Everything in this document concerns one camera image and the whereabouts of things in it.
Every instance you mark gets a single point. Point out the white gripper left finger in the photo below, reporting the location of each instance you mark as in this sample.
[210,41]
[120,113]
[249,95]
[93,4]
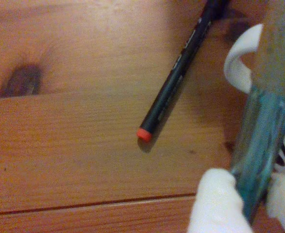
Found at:
[217,206]

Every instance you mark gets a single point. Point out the green mechanical pencil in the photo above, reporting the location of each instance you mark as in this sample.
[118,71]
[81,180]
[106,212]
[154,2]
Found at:
[258,145]

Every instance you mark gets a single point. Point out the black pen red ends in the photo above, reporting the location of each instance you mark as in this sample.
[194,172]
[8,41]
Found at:
[171,82]

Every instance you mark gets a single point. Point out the white mug green blue pattern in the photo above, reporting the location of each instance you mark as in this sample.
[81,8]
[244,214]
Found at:
[237,68]

